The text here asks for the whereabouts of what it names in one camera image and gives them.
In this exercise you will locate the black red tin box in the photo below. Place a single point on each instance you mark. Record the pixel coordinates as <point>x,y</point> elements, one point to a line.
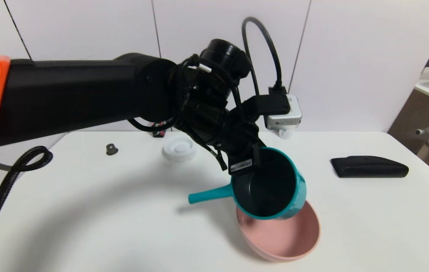
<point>159,133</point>

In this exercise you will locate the small dark grey knob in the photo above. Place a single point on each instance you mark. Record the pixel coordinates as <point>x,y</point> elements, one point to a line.
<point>112,149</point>

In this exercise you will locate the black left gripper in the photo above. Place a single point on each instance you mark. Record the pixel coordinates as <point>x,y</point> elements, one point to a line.
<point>241,165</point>

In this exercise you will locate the white bottle grey cap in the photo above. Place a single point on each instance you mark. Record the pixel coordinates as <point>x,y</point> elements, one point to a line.
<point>285,134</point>

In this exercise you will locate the pink bowl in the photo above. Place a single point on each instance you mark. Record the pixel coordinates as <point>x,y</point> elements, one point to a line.
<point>286,240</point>

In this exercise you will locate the white round lid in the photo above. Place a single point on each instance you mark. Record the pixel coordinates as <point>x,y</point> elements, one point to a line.
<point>178,149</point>

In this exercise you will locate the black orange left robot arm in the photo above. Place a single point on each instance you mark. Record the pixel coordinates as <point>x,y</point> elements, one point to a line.
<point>67,94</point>

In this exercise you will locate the black soft pouch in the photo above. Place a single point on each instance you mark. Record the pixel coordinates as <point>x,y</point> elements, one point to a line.
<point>369,168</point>

